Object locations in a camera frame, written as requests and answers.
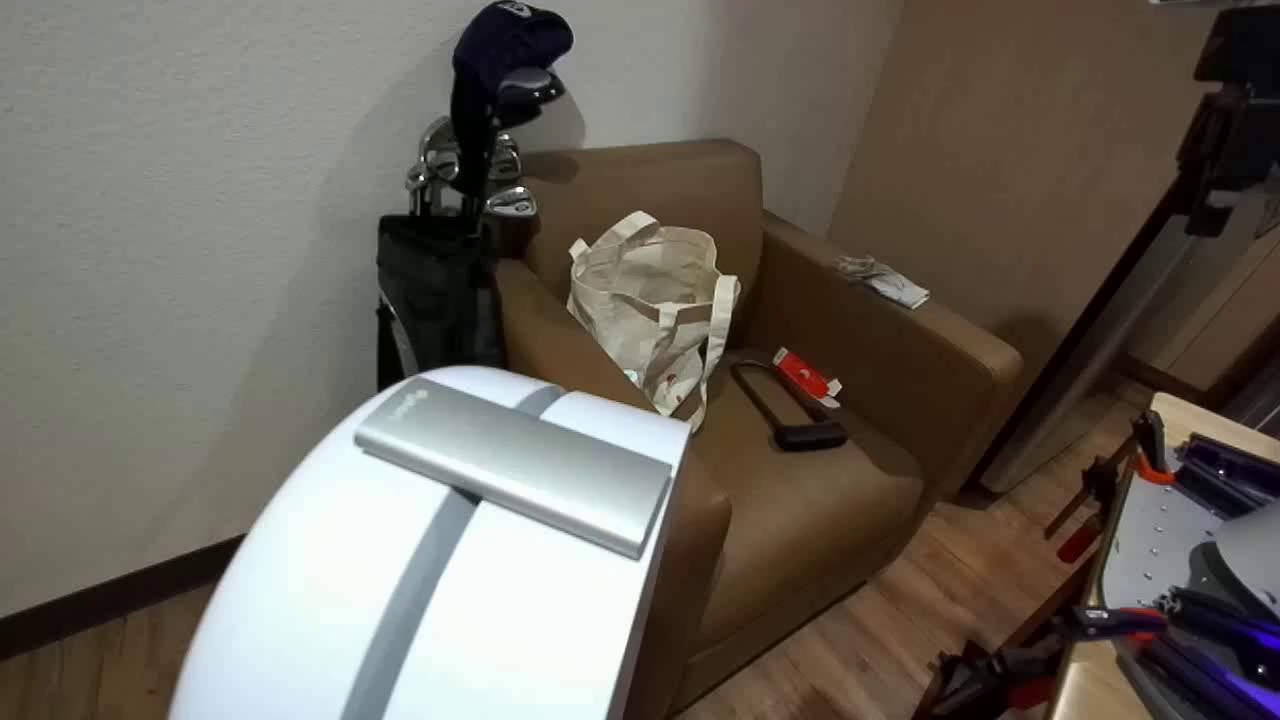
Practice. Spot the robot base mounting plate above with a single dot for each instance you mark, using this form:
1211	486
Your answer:
1211	530

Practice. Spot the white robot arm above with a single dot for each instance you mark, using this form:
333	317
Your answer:
467	544

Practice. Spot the beige canvas tote bag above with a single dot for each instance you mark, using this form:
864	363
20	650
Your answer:
661	307

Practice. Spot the red white packet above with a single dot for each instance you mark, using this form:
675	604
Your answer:
805	379

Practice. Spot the brown armchair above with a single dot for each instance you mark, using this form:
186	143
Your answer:
762	536

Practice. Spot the black golf bag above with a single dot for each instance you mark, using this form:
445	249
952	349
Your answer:
438	297

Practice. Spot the red black clamp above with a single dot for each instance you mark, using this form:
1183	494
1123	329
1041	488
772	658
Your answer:
1141	454

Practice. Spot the black camera tripod stand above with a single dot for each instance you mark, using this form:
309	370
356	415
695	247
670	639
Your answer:
1224	157

